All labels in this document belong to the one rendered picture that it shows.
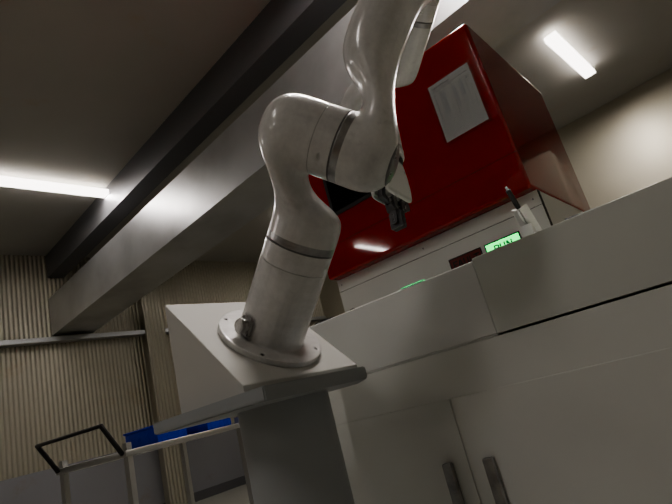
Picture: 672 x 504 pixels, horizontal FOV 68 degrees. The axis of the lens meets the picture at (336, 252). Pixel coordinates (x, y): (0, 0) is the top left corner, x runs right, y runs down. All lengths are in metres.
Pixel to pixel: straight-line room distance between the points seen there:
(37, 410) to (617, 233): 6.93
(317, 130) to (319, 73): 2.67
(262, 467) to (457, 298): 0.46
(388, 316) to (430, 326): 0.10
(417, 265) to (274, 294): 0.99
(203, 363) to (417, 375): 0.43
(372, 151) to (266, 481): 0.53
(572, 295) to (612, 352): 0.10
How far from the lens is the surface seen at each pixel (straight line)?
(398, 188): 1.13
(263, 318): 0.85
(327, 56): 3.44
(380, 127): 0.78
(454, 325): 0.99
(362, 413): 1.14
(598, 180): 7.64
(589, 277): 0.91
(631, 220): 0.90
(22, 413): 7.27
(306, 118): 0.80
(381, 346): 1.08
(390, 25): 0.86
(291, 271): 0.82
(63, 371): 7.47
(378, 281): 1.84
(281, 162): 0.81
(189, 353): 0.89
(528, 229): 1.23
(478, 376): 0.98
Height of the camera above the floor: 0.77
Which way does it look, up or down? 16 degrees up
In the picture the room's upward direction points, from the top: 15 degrees counter-clockwise
